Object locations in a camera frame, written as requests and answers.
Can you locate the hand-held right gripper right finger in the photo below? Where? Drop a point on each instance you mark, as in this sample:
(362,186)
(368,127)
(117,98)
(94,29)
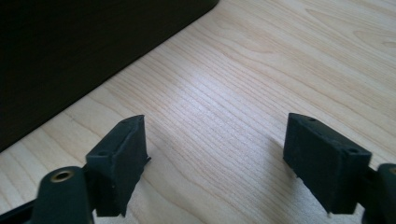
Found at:
(327,165)

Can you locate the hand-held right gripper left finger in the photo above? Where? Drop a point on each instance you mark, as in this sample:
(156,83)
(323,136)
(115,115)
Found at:
(116,165)

